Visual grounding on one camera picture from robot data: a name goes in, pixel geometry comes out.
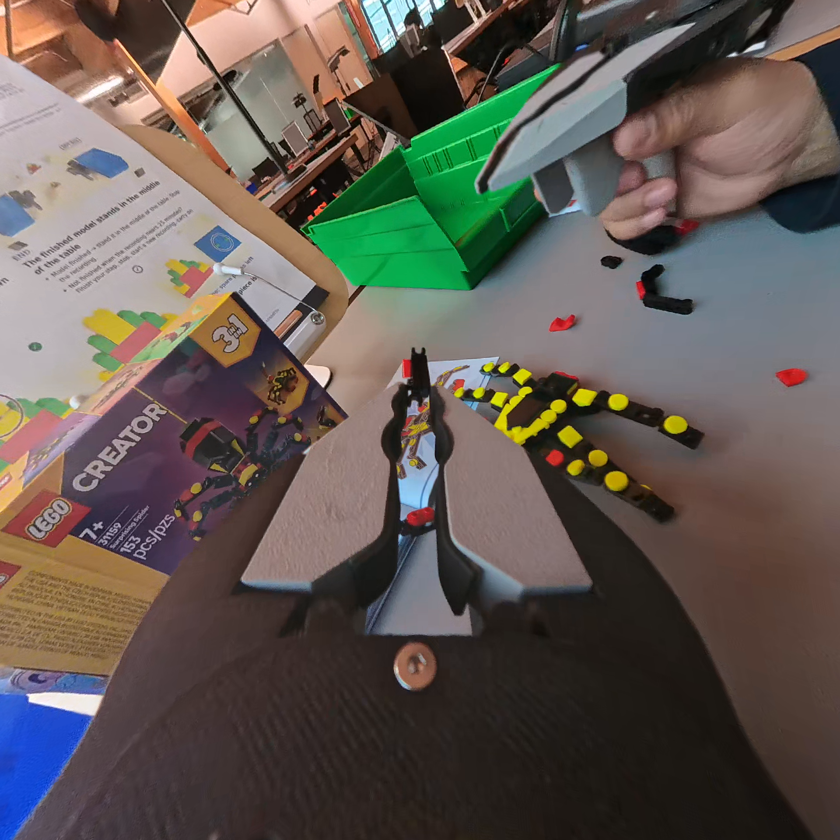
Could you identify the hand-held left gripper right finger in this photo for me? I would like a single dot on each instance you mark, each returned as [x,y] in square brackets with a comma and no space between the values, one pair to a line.
[505,518]

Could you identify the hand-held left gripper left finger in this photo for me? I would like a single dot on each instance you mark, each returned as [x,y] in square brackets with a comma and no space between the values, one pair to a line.
[321,518]

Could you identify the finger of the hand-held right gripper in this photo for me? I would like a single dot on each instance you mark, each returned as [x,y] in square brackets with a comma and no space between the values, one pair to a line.
[590,72]
[564,131]

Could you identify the black yellow lego spider model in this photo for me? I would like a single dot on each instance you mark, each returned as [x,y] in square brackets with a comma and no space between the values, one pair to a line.
[617,482]

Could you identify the small red black lego assembly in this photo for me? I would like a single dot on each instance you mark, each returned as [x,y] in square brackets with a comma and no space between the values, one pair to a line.
[415,374]

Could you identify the person's right forearm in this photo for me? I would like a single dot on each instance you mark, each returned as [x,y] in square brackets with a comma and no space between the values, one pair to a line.
[814,213]

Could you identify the open lego instruction booklet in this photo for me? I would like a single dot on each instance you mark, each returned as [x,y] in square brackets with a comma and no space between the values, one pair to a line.
[420,489]

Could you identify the red angular lego piece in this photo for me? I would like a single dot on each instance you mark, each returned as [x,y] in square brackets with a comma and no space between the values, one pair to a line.
[562,323]

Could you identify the lego set box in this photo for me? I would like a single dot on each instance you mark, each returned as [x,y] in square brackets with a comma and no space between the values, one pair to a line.
[131,459]

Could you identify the black red lego leg piece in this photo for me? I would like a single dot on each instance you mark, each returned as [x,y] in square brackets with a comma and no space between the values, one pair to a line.
[669,303]

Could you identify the red curved lego piece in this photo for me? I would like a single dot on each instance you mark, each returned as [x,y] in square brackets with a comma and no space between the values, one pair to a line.
[791,377]

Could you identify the person's right hand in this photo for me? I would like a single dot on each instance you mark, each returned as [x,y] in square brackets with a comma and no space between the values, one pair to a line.
[735,131]

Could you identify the green storage bin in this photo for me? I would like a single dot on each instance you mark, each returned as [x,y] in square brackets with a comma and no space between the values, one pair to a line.
[394,249]

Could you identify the wooden board with printed sheet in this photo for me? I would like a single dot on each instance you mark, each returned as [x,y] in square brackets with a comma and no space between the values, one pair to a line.
[131,229]

